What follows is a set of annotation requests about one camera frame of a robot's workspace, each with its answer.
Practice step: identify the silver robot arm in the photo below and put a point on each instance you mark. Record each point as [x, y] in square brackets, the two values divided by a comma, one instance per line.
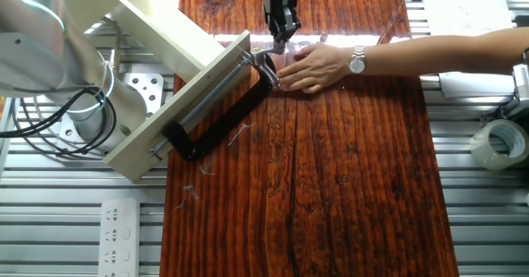
[33, 49]

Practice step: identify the person's left forearm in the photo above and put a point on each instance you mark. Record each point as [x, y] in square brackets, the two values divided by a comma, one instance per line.
[434, 55]

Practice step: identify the person's left hand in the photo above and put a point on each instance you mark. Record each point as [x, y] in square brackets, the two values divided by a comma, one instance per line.
[322, 66]

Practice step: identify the silver wristwatch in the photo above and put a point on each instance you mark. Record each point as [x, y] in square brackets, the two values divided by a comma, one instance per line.
[356, 64]

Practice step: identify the black C-clamp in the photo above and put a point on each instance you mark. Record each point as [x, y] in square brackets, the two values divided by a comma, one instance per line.
[225, 122]

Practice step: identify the brown wooden board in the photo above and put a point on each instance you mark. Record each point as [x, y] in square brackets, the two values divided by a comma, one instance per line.
[330, 186]

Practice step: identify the printed paper sheets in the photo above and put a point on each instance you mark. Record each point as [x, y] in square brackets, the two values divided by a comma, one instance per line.
[467, 12]

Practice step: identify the beige wooden stand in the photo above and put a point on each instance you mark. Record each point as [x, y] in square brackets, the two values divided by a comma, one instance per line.
[124, 161]

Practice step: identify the clear tape roll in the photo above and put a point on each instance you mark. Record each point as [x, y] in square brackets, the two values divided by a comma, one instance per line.
[481, 149]

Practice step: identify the small metal clip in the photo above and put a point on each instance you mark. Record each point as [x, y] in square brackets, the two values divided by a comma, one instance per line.
[510, 109]

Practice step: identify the white power strip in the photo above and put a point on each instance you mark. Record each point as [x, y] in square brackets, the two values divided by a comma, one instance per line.
[120, 240]

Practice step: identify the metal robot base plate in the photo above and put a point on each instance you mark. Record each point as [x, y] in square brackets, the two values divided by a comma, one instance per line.
[142, 87]

